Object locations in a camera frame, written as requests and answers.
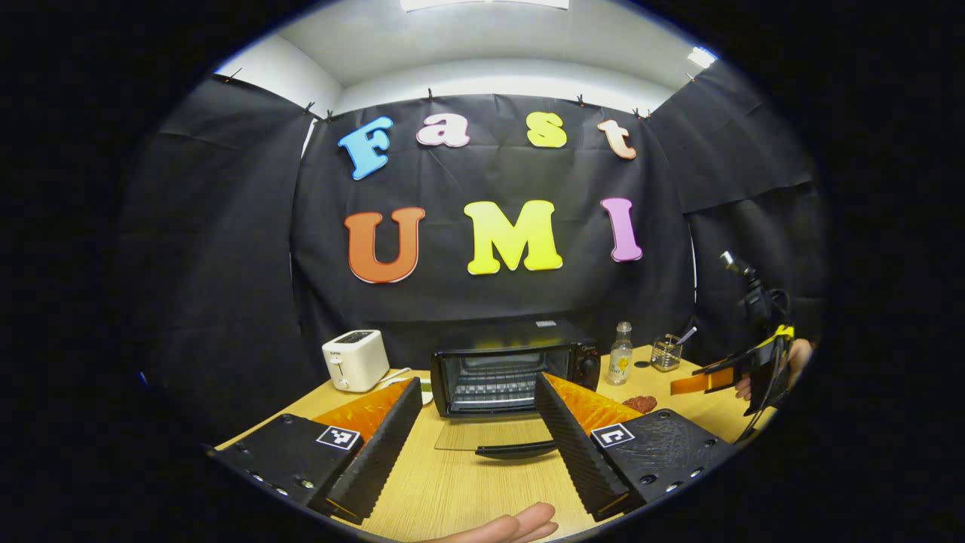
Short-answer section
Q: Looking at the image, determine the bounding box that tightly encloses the oven wire rack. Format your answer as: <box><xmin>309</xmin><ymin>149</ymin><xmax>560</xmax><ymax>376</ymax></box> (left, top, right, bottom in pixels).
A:
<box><xmin>451</xmin><ymin>379</ymin><xmax>541</xmax><ymax>406</ymax></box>

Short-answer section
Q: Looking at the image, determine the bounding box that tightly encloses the white toaster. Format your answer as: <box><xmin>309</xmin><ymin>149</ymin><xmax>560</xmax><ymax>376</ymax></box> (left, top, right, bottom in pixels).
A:
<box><xmin>322</xmin><ymin>330</ymin><xmax>391</xmax><ymax>393</ymax></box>

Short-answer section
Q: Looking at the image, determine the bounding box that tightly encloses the wire mesh utensil holder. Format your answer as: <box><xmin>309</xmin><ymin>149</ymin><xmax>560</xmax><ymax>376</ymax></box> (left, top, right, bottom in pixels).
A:
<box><xmin>651</xmin><ymin>335</ymin><xmax>683</xmax><ymax>373</ymax></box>

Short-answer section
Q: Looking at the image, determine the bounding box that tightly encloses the black electric oven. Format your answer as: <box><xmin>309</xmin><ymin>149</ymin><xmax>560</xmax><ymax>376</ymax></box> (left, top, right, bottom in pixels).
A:
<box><xmin>431</xmin><ymin>318</ymin><xmax>602</xmax><ymax>461</ymax></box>

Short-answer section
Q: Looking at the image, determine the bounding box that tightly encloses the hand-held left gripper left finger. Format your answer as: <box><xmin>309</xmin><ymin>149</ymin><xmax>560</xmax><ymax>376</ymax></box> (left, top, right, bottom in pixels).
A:
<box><xmin>207</xmin><ymin>377</ymin><xmax>423</xmax><ymax>526</ymax></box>

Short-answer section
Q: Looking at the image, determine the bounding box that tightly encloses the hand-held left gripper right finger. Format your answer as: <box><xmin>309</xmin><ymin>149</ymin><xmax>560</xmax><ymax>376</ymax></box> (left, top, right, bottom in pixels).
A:
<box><xmin>534</xmin><ymin>372</ymin><xmax>738</xmax><ymax>523</ymax></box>

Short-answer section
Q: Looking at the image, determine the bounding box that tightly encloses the clear glass bottle yellow label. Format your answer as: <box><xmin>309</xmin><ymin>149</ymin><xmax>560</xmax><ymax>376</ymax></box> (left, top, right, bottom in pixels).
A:
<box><xmin>608</xmin><ymin>322</ymin><xmax>634</xmax><ymax>386</ymax></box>

